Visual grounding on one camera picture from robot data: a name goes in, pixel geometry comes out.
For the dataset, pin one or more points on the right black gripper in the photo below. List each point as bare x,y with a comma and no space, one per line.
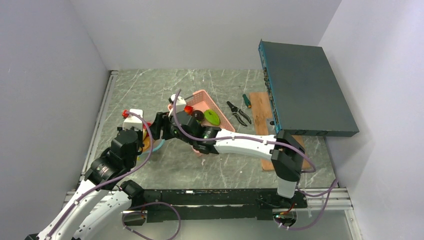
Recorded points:
162,121

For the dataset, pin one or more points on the clear zip top bag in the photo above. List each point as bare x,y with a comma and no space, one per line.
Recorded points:
157,144

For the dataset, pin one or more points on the orange red mango toy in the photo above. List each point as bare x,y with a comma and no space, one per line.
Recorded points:
188,109

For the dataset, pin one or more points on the pink plastic basket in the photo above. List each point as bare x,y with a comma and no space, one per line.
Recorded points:
201,100

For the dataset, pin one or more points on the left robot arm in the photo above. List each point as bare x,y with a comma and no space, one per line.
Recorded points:
78,220

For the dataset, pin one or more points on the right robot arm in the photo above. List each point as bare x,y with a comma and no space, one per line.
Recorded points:
282,150

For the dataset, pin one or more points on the dark mangosteen toy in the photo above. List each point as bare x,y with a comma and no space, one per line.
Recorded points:
198,115

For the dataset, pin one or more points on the green pepper toy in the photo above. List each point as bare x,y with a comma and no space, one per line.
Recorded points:
212,117

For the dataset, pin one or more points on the wooden board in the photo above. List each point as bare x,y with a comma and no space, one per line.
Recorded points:
262,117

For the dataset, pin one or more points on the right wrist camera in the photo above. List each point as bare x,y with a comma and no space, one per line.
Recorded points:
178,104

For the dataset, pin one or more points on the black handled pliers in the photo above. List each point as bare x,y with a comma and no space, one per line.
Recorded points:
239,114

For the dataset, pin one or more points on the green handled screwdriver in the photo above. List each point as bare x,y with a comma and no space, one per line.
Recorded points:
247,101

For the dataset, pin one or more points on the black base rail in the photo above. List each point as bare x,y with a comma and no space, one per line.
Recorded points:
214,204

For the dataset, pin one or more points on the dark blue network switch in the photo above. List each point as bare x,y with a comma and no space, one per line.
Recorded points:
304,94

